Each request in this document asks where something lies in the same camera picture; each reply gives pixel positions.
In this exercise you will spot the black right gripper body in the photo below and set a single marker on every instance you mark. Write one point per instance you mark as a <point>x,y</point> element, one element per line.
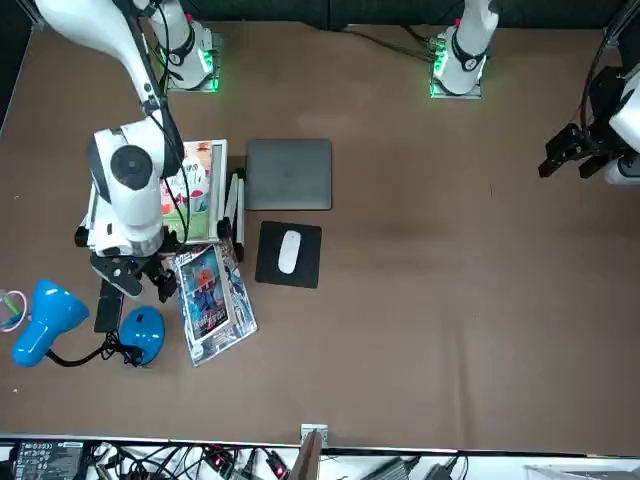
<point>147,262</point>

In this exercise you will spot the small black power adapter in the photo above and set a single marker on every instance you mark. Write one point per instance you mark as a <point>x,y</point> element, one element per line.
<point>442,470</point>

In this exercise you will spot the grey closed laptop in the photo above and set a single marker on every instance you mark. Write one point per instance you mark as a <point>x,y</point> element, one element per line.
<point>289,175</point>

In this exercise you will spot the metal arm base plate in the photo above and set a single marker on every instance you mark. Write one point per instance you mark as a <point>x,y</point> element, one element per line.
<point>214,86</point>
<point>476,93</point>

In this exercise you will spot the blue cover comic magazine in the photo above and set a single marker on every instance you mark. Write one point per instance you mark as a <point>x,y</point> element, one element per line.
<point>206,295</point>

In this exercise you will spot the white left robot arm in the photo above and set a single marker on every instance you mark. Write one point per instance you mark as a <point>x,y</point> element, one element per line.
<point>465,45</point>

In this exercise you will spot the blue desk lamp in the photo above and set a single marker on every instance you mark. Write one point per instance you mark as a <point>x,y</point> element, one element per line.
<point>47,320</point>

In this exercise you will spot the green cover cookbook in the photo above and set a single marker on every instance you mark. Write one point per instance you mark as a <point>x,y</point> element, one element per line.
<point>197,200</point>

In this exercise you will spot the aluminium profile post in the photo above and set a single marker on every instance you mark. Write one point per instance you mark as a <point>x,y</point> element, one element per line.
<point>309,457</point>

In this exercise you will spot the pink mesh pen cup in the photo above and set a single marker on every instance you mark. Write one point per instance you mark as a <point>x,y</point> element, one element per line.
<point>20,310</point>

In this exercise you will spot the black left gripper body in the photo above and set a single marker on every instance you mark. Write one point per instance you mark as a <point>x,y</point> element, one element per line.
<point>607,95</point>

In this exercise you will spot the silver border magazine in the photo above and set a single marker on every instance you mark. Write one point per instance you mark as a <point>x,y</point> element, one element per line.
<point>240,315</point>

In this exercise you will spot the black mouse pad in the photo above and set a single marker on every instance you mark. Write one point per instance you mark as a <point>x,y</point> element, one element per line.
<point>267,260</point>

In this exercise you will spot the green marker pen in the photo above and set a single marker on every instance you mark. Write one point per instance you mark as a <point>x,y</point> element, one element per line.
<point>6,305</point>

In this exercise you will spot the black labelled power adapter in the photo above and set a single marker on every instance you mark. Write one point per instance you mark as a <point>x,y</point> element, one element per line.
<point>47,460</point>

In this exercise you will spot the grey power adapter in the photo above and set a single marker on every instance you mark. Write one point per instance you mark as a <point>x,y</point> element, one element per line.
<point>387,470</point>

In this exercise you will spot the white folding reading stand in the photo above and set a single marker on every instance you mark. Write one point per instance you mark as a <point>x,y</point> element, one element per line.
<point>220,165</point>

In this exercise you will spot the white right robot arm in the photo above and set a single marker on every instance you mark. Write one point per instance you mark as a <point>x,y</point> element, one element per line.
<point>132,200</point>

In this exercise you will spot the black flip phone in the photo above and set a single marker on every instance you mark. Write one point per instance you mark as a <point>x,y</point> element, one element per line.
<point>109,312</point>

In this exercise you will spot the black power strip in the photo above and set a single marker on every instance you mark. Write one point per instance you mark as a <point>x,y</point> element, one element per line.
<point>219,459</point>
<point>277,465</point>

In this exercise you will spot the white computer mouse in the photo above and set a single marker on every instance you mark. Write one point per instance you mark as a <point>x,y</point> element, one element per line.
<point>288,251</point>

